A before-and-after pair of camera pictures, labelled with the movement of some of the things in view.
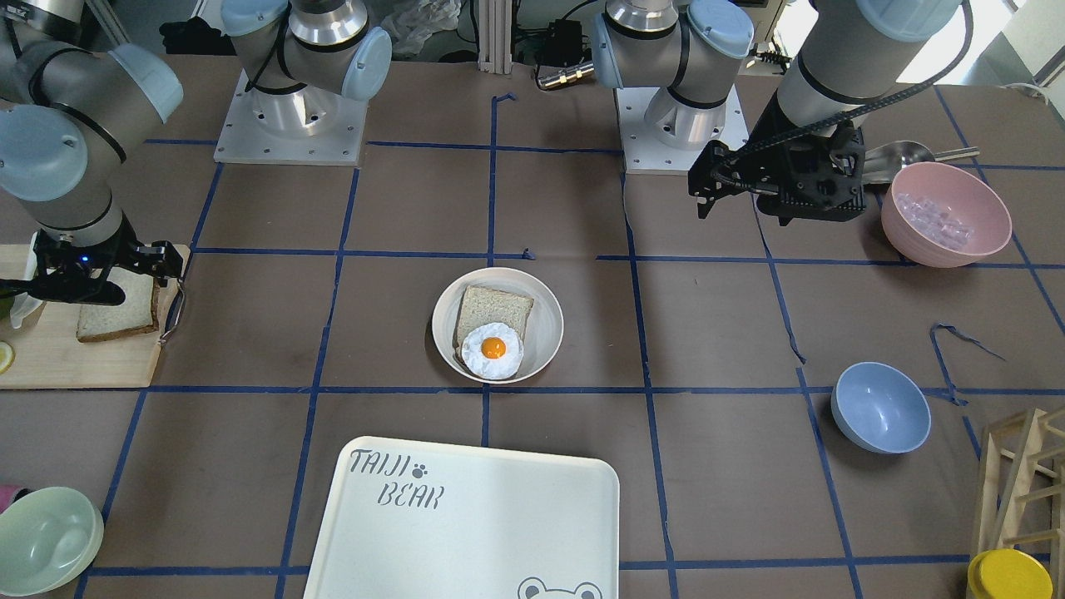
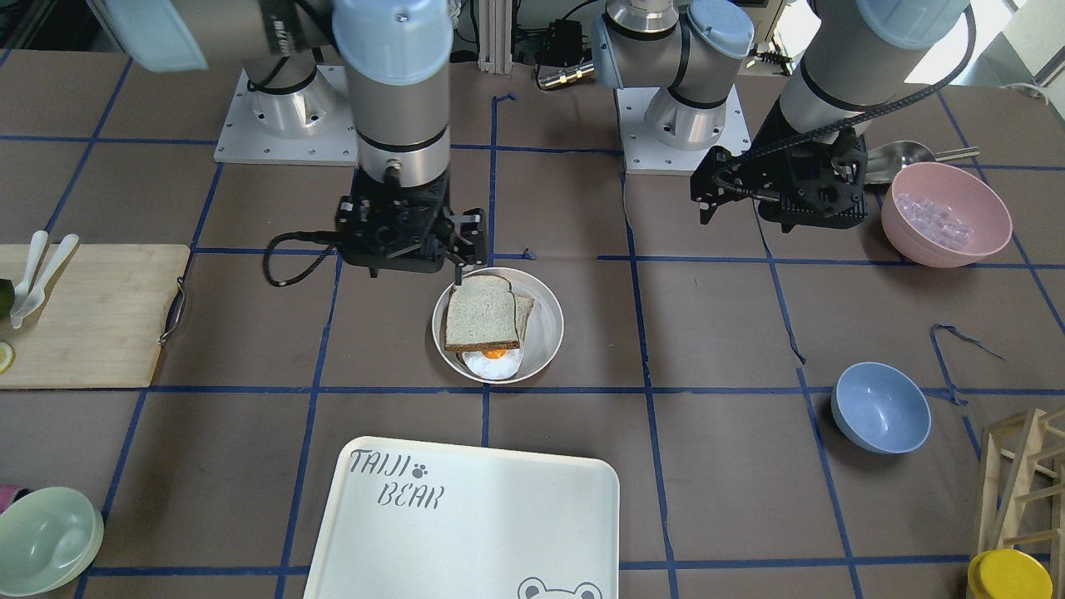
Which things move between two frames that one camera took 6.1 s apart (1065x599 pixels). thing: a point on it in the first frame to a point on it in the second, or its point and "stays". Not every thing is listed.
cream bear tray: x=409 y=520 stays
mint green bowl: x=49 y=538 stays
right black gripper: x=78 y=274 to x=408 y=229
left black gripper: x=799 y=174 stays
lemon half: x=7 y=355 stays
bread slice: x=138 y=314 to x=481 y=315
